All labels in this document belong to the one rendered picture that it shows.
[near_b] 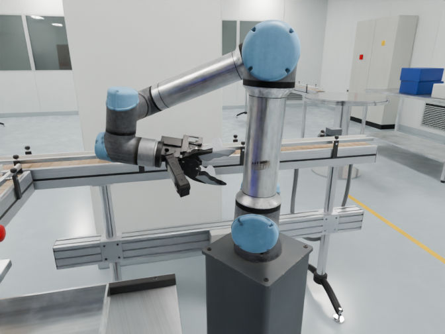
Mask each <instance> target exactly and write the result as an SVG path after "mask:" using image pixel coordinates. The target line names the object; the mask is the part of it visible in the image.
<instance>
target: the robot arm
mask: <svg viewBox="0 0 445 334"><path fill-rule="evenodd" d="M300 55H301V43H300V40H299V36H298V34H297V33H296V31H295V30H294V28H293V27H291V26H290V25H289V24H287V23H285V22H283V21H279V20H267V21H263V22H261V23H259V24H257V25H256V26H254V27H253V28H252V29H251V30H250V31H249V33H248V34H247V35H246V37H245V39H244V42H243V43H241V44H239V45H237V47H236V50H235V51H233V52H230V53H228V54H225V55H224V56H221V57H219V58H216V59H214V60H211V61H209V62H207V63H204V64H201V65H200V66H197V67H195V68H192V69H190V70H188V71H186V72H183V73H180V74H178V75H176V76H174V77H171V78H168V79H166V80H164V81H162V82H159V83H156V84H154V85H151V86H150V87H147V88H144V89H142V90H140V91H136V90H135V89H133V88H130V87H122V86H113V87H110V88H109V89H108V90H107V99H106V102H105V104H106V127H105V132H100V133H99V134H98V135H97V137H96V139H95V155H96V157H97V158H98V159H100V160H106V161H110V162H113V163H116V162H118V163H123V164H132V165H137V166H146V167H151V168H153V167H154V166H155V167H156V168H161V165H162V162H165V163H166V168H167V170H168V173H169V175H170V177H171V179H172V181H173V183H174V185H175V189H176V192H177V193H178V194H179V196H180V197H184V196H187V195H189V190H190V189H191V186H190V183H189V181H188V179H187V178H186V177H185V176H187V177H189V178H190V179H192V180H194V181H196V182H201V183H204V184H210V185H216V186H225V185H226V182H224V181H222V180H218V179H216V175H215V169H214V168H213V167H212V166H211V165H208V166H207V168H204V167H202V166H200V165H202V160H204V161H206V162H207V161H210V160H212V159H214V158H221V157H223V156H230V155H231V154H232V153H234V152H236V149H235V148H227V147H223V145H222V142H221V139H220V138H219V137H217V138H215V139H213V141H212V142H211V144H210V145H209V146H206V147H203V145H202V142H203V137H195V136H190V135H184V136H183V139H179V138H174V137H166V136H162V137H161V140H159V141H158V140H157V139H149V138H144V137H136V123H137V121H139V120H141V119H143V118H145V117H149V116H151V115H153V114H155V113H158V112H161V111H163V110H165V109H168V108H170V107H173V106H175V105H178V104H180V103H183V102H186V101H189V100H191V99H194V98H196V97H199V96H201V95H204V94H206V93H209V92H212V91H214V90H217V89H220V88H222V87H225V86H227V85H230V84H233V83H235V82H238V81H240V80H243V82H242V86H243V87H244V88H245V90H246V91H247V92H248V112H247V123H246V141H245V151H244V169H243V179H242V183H241V188H240V191H239V192H238V193H236V197H235V207H234V221H233V222H232V225H231V235H232V239H233V241H234V251H235V253H236V254H237V255H238V256H239V257H241V258H243V259H244V260H247V261H250V262H270V261H273V260H275V259H277V258H278V257H279V256H280V255H281V252H282V242H281V239H280V236H279V216H280V210H281V197H280V196H279V195H280V193H281V191H280V185H279V183H278V182H277V179H278V172H279V160H280V154H281V142H282V136H283V124H284V117H285V106H286V99H287V95H288V94H289V93H290V92H292V91H293V90H294V89H295V80H296V74H297V63H298V61H299V58H300ZM189 137H192V138H197V139H199V140H196V141H195V142H193V141H189Z"/></svg>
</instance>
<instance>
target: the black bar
mask: <svg viewBox="0 0 445 334"><path fill-rule="evenodd" d="M173 285H176V280H175V274H166V275H161V276H153V277H147V278H139V279H134V280H125V281H120V282H111V283H109V288H110V293H111V295H112V294H120V293H125V292H133V291H139V290H147V289H151V288H159V287H164V286H173Z"/></svg>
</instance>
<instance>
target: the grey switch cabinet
mask: <svg viewBox="0 0 445 334"><path fill-rule="evenodd" d="M418 17H419V16H418V15H395V16H391V17H383V18H378V19H371V20H366V21H358V22H357V28H356V37H355V43H354V53H353V59H352V69H351V75H350V85H349V90H348V92H352V93H366V91H364V90H365V89H391V88H400V84H401V80H400V75H401V68H409V64H410V60H411V54H412V49H413V42H414V39H415V32H416V27H417V21H418ZM370 94H374V95H382V96H385V97H387V98H388V99H389V100H390V101H389V103H388V104H387V105H378V106H368V111H367V116H366V125H367V126H370V127H374V128H377V129H380V130H382V129H394V128H395V123H396V119H397V112H398V108H399V101H400V97H397V96H393V95H385V94H380V93H372V92H370ZM363 112H364V106H352V110H351V116H350V120H351V121H355V122H357V123H361V124H362V116H363Z"/></svg>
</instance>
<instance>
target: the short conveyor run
mask: <svg viewBox="0 0 445 334"><path fill-rule="evenodd" d="M21 168H22V166H21V164H17V165H16V166H15V167H14V168H11V169H10V171H9V172H7V173H6V174H3V173H0V225H3V226H4V227H6V226H7V225H8V224H9V223H10V221H11V220H12V219H13V217H14V216H15V215H16V214H17V213H18V211H19V210H20V209H21V207H22V206H23V205H24V204H25V203H26V201H27V200H28V199H29V198H30V196H31V195H32V194H33V193H34V192H35V189H34V184H33V180H32V174H31V172H30V171H27V172H23V173H19V174H16V172H18V171H19V170H20V169H21ZM2 170H3V165H2V164H1V165H0V172H1V171H2Z"/></svg>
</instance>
